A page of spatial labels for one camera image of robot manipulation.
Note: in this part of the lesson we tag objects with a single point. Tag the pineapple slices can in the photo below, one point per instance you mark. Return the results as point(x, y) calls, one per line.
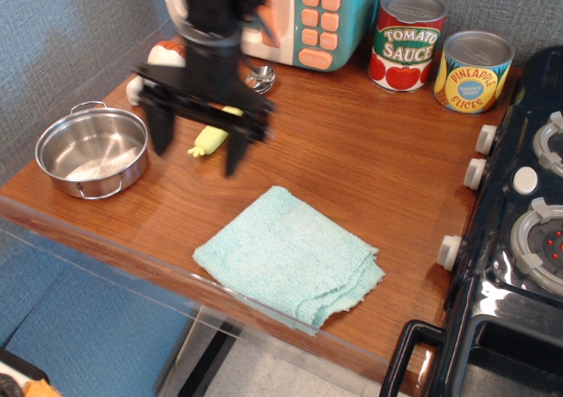
point(472, 72)

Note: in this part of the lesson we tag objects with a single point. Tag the toy mushroom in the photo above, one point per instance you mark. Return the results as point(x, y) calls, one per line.
point(165, 53)

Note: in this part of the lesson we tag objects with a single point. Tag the white stove knob middle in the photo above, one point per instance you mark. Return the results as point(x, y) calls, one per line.
point(474, 173)

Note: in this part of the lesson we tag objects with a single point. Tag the toy microwave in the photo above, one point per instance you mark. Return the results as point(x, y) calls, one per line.
point(316, 35)

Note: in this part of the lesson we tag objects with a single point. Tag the tomato sauce can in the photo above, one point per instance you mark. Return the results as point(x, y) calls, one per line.
point(407, 34)

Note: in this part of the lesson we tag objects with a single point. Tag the stainless steel pot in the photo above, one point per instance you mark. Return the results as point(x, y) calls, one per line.
point(94, 152)

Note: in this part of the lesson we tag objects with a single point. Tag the white stove knob bottom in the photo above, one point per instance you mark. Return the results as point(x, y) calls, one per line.
point(447, 254)

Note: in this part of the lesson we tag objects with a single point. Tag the white stove knob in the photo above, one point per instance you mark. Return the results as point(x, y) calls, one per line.
point(474, 173)
point(447, 254)
point(485, 139)

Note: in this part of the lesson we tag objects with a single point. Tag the black toy stove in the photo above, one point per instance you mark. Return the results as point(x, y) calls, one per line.
point(502, 335)

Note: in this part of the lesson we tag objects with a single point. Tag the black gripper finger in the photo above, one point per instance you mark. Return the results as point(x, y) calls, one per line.
point(236, 149)
point(161, 122)

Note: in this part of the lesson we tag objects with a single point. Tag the white stove knob top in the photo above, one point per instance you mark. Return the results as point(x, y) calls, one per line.
point(485, 139)

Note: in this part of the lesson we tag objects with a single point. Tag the light blue napkin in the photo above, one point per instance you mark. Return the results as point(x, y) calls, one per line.
point(292, 263)

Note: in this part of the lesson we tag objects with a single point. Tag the clear acrylic table guard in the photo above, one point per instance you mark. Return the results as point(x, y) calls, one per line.
point(155, 241)

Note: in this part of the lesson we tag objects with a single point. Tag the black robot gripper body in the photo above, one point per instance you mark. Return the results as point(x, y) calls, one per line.
point(209, 90)

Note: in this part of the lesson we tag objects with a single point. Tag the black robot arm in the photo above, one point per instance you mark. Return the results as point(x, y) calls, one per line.
point(216, 23)

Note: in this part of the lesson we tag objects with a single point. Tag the orange object bottom left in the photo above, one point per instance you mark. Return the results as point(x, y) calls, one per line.
point(20, 378)

